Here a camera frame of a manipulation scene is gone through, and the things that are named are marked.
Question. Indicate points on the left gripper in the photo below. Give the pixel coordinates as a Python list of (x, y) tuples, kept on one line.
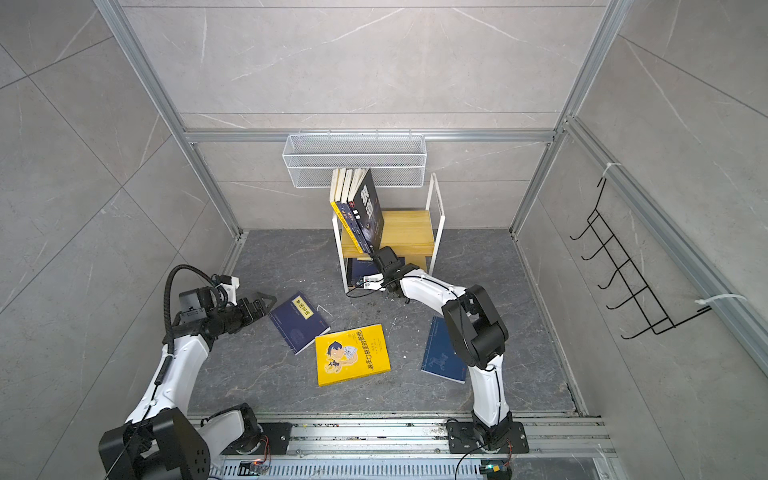
[(246, 312)]

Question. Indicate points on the dark blue book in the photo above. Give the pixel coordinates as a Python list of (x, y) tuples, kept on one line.
[(357, 269), (298, 322)]

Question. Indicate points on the black book white characters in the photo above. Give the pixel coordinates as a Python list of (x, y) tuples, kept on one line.
[(371, 214)]

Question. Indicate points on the yellow cartoon book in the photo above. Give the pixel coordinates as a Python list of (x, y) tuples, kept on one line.
[(351, 354)]

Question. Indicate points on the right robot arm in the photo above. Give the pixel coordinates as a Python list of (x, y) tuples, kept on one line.
[(478, 336)]

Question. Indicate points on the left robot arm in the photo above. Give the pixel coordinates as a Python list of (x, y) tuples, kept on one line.
[(157, 440)]

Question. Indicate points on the wooden two-tier shelf rack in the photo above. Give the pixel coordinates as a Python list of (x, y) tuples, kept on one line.
[(414, 235)]

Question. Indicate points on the blue book yellow label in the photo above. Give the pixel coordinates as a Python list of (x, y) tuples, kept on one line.
[(440, 359)]

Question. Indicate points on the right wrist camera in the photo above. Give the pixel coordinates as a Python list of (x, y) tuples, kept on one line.
[(371, 282)]

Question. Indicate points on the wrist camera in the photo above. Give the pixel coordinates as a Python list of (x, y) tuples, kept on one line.
[(371, 282), (229, 284)]

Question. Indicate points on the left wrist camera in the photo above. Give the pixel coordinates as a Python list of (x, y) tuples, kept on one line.
[(229, 284)]

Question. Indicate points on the white wire mesh basket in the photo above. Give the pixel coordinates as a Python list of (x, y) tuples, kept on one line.
[(396, 160)]

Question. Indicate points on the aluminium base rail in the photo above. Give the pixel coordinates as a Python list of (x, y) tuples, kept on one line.
[(422, 445)]

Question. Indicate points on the black wall hook rack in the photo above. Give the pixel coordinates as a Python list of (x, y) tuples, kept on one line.
[(626, 271)]

